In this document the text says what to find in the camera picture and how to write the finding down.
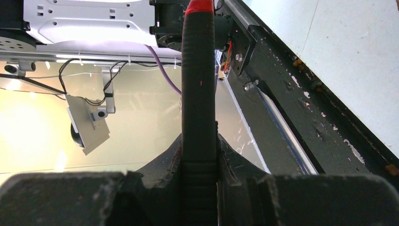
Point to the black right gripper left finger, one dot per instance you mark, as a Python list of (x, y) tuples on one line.
[(146, 197)]

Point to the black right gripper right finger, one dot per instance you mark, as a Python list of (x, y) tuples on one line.
[(249, 196)]

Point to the red black utility knife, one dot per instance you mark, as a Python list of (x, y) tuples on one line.
[(198, 188)]

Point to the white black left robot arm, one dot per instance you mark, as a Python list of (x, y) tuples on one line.
[(91, 27)]

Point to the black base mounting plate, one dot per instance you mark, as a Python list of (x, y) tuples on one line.
[(297, 122)]

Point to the grey overhead camera mount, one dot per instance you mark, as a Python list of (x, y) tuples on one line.
[(88, 125)]

